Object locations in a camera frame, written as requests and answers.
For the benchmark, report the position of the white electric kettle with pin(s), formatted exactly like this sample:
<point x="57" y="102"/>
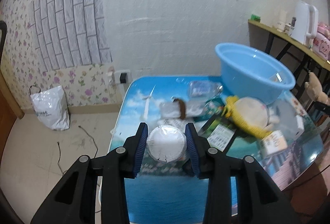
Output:
<point x="306" y="23"/>

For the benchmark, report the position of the blue plastic basin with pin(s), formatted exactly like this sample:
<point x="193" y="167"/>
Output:
<point x="248" y="72"/>

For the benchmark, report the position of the green small box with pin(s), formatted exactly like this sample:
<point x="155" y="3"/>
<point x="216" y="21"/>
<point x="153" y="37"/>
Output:
<point x="255" y="18"/>

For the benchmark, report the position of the wooden side table black legs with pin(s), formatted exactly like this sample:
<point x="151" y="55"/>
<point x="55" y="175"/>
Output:
<point x="309" y="62"/>

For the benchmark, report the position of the pink cartoon lunch box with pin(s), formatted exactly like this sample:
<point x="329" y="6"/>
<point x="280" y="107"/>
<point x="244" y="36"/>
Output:
<point x="321" y="43"/>

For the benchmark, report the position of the clear plastic bottle silver cap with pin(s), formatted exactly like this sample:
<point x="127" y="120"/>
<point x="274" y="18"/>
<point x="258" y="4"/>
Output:
<point x="204" y="89"/>

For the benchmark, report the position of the white cylindrical cup on shelf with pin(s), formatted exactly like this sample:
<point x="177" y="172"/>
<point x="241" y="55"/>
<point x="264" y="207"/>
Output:
<point x="281" y="22"/>

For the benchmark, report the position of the white plastic shopping bag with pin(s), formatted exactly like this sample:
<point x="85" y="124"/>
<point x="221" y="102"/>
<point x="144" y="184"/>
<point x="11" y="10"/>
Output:
<point x="51" y="108"/>

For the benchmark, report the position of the white label small jar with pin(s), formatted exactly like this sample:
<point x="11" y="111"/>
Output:
<point x="273" y="144"/>

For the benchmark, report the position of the scenic printed blue table cover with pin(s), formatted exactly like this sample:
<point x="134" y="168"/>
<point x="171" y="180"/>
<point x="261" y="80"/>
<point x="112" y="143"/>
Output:
<point x="172" y="193"/>

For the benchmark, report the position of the round plush yellow mesh bag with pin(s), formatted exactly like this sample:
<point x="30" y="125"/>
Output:
<point x="250" y="115"/>

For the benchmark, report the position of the black wall plug adapter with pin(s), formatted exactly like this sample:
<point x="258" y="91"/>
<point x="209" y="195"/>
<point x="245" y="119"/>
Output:
<point x="123" y="78"/>

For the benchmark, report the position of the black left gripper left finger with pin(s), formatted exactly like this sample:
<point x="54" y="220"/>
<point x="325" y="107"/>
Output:
<point x="73" y="198"/>

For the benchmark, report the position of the clear box brown band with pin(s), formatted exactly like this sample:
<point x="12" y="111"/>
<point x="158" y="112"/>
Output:
<point x="181" y="109"/>

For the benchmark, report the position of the brown plush dog toy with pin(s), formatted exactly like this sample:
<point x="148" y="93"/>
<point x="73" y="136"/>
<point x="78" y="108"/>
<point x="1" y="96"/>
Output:
<point x="314" y="89"/>

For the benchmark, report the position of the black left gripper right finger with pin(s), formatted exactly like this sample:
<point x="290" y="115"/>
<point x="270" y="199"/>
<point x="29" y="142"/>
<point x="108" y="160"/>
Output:
<point x="259" y="199"/>

